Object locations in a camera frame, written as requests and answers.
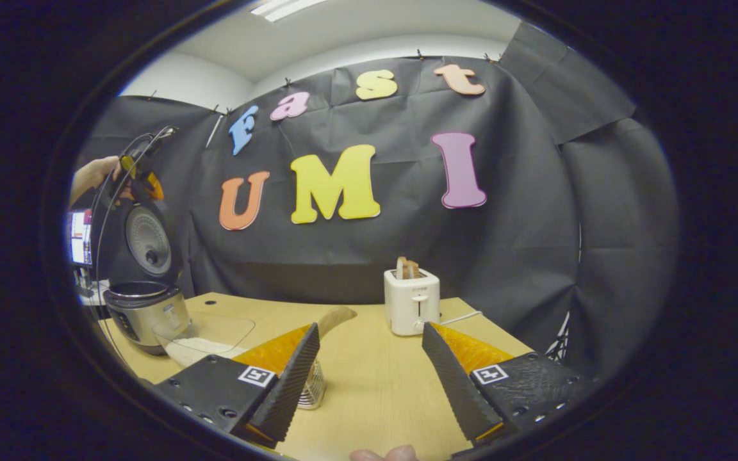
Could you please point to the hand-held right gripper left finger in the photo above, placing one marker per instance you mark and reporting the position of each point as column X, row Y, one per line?
column 289, row 384

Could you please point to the wooden spoon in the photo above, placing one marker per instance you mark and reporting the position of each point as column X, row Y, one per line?
column 337, row 318

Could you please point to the black backdrop cloth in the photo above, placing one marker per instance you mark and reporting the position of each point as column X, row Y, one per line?
column 523, row 243

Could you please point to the clear plastic rice container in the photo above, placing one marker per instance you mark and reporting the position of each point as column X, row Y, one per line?
column 221, row 326

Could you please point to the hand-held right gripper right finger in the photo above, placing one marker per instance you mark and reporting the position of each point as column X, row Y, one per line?
column 455, row 384

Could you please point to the toasted bread slice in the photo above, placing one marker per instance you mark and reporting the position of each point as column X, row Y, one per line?
column 407, row 267

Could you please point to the dark lidded silver rice cooker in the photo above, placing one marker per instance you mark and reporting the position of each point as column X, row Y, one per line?
column 145, row 314

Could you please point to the white toaster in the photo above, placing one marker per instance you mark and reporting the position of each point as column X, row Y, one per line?
column 410, row 304

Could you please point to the computer monitor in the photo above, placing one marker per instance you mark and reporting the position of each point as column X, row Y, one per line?
column 81, row 237

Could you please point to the ceiling light panel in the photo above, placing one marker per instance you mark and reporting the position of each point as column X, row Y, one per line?
column 286, row 8

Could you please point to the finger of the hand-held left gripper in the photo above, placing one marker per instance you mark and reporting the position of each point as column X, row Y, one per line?
column 145, row 182

